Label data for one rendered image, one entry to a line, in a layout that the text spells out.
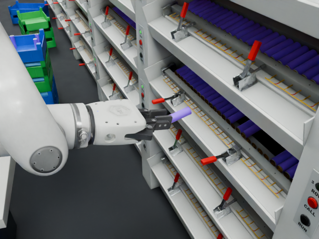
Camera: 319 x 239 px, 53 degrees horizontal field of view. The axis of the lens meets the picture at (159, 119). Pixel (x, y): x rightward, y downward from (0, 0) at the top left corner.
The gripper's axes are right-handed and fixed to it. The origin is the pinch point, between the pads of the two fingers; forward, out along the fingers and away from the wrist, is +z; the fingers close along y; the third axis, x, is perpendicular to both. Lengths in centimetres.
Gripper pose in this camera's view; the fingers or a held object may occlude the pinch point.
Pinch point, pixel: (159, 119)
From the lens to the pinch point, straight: 66.7
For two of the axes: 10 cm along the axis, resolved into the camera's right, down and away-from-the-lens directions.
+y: -4.3, -5.3, 7.3
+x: -1.9, 8.5, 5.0
